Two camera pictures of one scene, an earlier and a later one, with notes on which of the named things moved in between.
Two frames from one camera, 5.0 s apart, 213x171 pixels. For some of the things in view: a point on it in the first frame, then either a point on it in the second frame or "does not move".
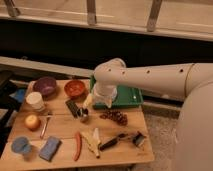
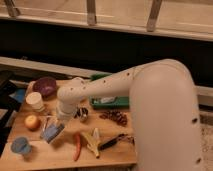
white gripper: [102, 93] → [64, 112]
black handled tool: [115, 140] does not move
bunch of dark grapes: [119, 116] does not move
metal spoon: [44, 126] does not move
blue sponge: [50, 148] → [52, 131]
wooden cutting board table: [58, 126] does not move
